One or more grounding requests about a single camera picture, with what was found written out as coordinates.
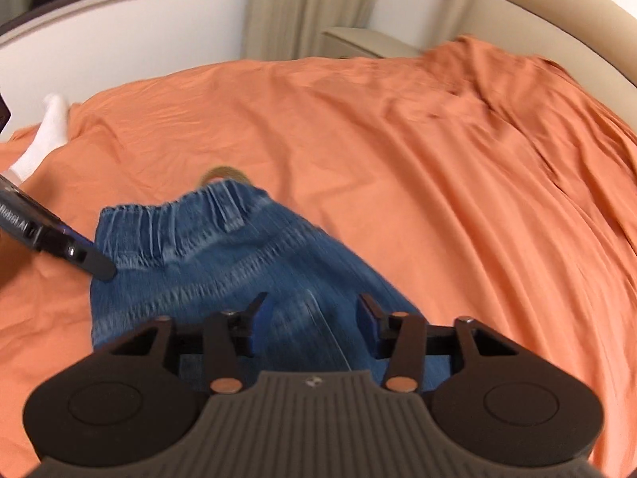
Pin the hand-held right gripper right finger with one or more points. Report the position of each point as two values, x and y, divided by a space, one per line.
368 323

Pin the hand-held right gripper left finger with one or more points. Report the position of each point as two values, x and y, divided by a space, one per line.
259 326

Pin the blue denim pants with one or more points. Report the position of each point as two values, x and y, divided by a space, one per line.
239 254

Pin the white sock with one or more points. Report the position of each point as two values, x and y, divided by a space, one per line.
42 134

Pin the beige padded headboard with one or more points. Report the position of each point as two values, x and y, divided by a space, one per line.
537 25

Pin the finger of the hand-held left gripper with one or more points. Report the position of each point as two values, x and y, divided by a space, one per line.
84 256

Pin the orange duvet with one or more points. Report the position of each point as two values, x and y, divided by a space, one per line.
398 159

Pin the beige curtain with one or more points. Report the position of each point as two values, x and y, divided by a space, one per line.
308 5

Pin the beige nightstand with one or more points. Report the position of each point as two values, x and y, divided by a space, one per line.
368 42

